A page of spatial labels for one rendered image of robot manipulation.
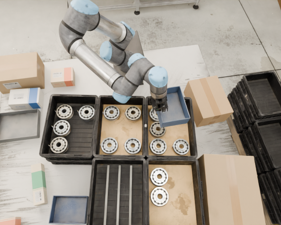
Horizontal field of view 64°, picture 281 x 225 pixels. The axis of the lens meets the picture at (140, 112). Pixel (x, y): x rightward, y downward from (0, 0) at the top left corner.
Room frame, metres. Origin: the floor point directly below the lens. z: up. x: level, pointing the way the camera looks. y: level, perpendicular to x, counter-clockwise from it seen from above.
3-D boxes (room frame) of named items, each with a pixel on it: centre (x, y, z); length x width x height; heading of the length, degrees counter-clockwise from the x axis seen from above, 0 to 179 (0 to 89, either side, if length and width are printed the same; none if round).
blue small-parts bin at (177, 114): (0.57, -0.16, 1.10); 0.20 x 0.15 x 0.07; 17
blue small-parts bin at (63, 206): (0.01, 0.35, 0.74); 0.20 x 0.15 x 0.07; 95
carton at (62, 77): (0.91, 0.61, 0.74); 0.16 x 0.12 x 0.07; 103
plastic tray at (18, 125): (0.50, 0.82, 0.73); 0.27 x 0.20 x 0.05; 104
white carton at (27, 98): (0.69, 0.81, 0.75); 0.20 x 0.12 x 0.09; 101
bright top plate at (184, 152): (0.43, -0.27, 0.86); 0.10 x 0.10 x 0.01
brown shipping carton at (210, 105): (0.81, -0.47, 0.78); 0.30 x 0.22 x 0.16; 19
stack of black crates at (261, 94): (1.06, -1.05, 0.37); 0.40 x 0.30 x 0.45; 16
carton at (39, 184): (0.13, 0.57, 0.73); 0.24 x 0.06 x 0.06; 21
